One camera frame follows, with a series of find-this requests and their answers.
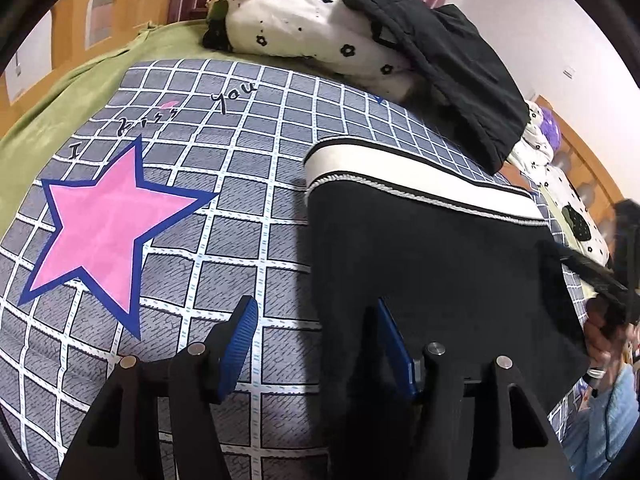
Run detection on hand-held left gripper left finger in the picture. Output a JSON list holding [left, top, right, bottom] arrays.
[[55, 295, 259, 480]]

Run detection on black jacket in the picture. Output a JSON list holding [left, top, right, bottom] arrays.
[[344, 0, 531, 177]]

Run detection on wooden bed frame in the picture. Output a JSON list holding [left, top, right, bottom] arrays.
[[0, 0, 627, 223]]

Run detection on purple spotted cloth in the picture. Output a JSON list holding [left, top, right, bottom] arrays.
[[541, 106, 564, 155]]

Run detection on green fleece blanket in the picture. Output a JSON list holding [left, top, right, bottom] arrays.
[[0, 19, 213, 233]]

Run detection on black pants with white stripe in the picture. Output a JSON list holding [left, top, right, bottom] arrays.
[[303, 135, 592, 480]]

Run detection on grey checked blanket pink star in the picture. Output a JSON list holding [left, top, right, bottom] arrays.
[[0, 58, 593, 480]]

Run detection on white floral quilt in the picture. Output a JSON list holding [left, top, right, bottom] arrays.
[[201, 0, 612, 267]]

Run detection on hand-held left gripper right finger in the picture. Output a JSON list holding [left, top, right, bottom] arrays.
[[375, 298, 576, 480]]

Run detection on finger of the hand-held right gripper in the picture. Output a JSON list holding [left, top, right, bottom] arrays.
[[536, 239, 631, 307]]

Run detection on person's right hand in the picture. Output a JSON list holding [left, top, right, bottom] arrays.
[[581, 297, 632, 387]]

